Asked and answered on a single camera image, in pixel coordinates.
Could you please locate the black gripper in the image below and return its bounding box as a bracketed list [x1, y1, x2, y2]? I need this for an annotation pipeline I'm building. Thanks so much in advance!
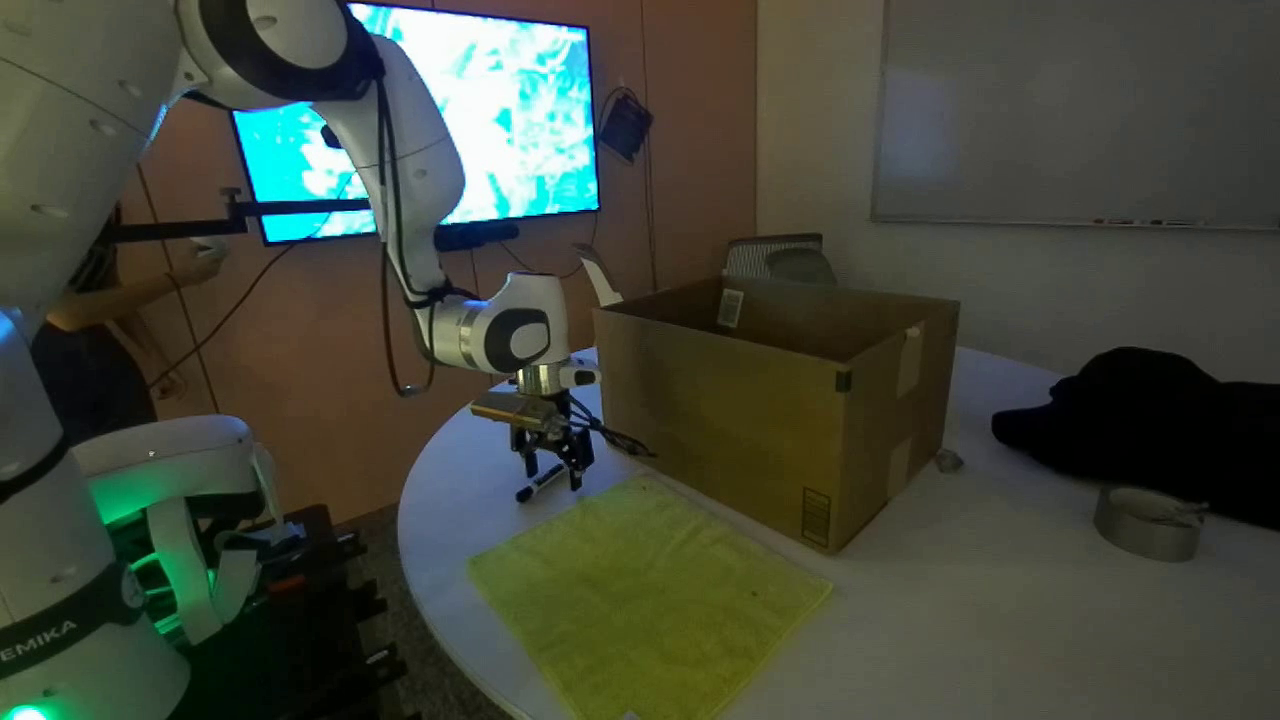
[513, 389, 601, 502]

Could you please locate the yellow-green towel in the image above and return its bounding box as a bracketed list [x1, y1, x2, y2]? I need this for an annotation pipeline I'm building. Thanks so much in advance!
[463, 474, 838, 720]

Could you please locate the open cardboard box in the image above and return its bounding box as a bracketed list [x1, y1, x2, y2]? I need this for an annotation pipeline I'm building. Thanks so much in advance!
[580, 257, 965, 554]

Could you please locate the grey chair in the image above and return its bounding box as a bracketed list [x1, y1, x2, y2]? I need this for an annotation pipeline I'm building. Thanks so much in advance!
[717, 233, 844, 296]

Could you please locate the person in dark shirt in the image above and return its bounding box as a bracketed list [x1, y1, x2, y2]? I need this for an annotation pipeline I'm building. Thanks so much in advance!
[30, 235, 230, 447]

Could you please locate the grey tape roll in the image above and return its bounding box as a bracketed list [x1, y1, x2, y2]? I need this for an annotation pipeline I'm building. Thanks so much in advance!
[1094, 480, 1212, 564]

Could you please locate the black jacket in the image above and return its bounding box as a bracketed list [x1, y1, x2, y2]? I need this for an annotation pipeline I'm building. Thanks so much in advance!
[990, 343, 1280, 532]

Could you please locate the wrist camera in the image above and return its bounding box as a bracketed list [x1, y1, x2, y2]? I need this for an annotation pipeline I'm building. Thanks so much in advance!
[467, 397, 551, 440]

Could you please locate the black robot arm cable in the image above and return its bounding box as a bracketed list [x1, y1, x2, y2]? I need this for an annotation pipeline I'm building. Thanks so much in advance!
[372, 72, 444, 401]

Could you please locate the wall-mounted TV screen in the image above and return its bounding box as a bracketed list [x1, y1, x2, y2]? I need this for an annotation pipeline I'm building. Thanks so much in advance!
[230, 0, 610, 253]

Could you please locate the small black wall device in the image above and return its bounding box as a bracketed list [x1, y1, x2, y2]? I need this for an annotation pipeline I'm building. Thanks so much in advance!
[597, 87, 658, 167]

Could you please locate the black wall cable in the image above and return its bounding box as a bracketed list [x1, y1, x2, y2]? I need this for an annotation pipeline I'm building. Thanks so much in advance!
[147, 242, 292, 401]

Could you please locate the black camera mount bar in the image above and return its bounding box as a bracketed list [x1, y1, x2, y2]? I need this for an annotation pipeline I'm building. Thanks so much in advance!
[111, 123, 381, 249]

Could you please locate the wall whiteboard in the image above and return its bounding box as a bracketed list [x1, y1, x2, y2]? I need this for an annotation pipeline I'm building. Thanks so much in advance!
[867, 0, 1280, 238]

